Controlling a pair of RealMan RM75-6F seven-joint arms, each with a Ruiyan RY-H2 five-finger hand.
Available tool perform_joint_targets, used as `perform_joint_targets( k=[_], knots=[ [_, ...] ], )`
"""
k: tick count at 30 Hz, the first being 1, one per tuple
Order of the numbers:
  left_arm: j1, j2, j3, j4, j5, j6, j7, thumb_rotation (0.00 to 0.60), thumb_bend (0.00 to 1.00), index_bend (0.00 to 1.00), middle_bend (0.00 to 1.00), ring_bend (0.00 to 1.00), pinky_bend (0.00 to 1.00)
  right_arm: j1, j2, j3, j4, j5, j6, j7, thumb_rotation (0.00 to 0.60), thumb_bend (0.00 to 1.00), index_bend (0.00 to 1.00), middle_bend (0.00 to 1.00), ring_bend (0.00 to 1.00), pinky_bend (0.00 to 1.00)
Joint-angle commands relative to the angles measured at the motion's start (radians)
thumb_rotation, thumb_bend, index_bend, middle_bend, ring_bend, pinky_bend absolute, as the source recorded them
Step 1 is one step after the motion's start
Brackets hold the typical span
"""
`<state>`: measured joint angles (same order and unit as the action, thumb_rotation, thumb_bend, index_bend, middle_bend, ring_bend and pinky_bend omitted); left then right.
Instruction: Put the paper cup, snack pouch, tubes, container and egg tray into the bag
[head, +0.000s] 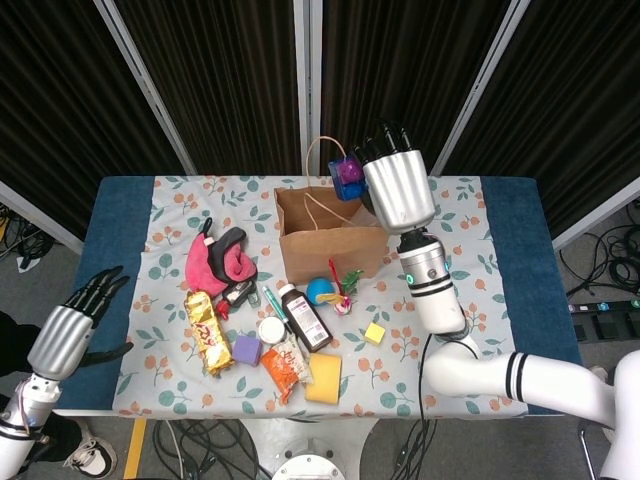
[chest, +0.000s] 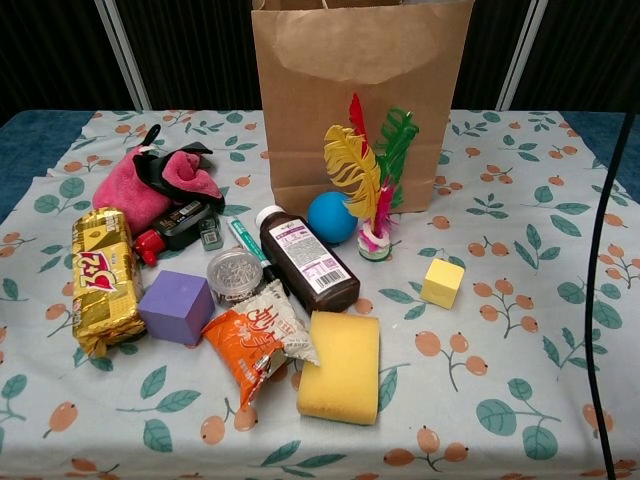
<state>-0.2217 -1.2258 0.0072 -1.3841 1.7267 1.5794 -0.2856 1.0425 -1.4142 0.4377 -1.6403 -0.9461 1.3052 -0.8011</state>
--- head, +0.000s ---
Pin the floral tablecloth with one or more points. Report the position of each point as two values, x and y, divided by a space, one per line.
450 240

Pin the purple foam cube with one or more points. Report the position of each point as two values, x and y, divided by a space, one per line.
247 350

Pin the small yellow cube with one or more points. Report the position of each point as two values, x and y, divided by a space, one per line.
375 334

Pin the orange snack packet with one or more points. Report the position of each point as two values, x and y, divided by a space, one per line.
280 370

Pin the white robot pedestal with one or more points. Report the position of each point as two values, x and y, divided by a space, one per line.
255 440

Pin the brown medicine bottle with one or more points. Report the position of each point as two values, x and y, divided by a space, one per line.
310 325

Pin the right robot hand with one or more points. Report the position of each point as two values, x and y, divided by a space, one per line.
400 190

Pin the gold biscuit packet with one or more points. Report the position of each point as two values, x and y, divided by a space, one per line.
207 332

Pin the brown paper bag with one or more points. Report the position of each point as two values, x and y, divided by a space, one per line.
330 255

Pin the yellow floor tape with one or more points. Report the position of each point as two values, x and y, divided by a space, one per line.
135 450

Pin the black floor box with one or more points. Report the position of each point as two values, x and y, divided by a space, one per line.
605 327

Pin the small clear jar of pins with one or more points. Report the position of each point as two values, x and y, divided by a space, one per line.
271 330

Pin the black power strip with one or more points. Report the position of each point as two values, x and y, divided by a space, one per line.
600 306

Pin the pink and black plush cloth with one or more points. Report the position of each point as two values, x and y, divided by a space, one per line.
202 265

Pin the black trouser leg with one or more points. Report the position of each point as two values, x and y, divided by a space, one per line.
60 435

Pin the black stapler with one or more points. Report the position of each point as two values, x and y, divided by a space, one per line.
239 292

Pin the green and white tube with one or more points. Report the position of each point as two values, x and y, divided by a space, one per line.
274 302

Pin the small red toy piece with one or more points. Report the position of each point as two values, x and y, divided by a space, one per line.
223 310

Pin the white sneaker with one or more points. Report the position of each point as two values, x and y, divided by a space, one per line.
598 376
95 455

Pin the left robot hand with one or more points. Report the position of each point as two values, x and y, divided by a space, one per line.
60 345

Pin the black corrugated divider panel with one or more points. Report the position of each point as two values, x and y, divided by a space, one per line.
65 100
565 100
215 75
350 75

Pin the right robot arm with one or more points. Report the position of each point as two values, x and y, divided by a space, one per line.
435 295

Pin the grey round robot cap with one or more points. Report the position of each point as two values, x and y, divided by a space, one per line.
310 462

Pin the purple and blue toy brick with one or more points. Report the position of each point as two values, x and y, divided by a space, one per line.
347 175

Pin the yellow sponge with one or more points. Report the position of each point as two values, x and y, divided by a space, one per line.
325 380

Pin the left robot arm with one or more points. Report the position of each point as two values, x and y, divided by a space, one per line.
30 400

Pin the blue table cover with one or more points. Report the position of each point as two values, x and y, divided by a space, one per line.
115 225

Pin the blue ball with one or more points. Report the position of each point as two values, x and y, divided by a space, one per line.
316 290

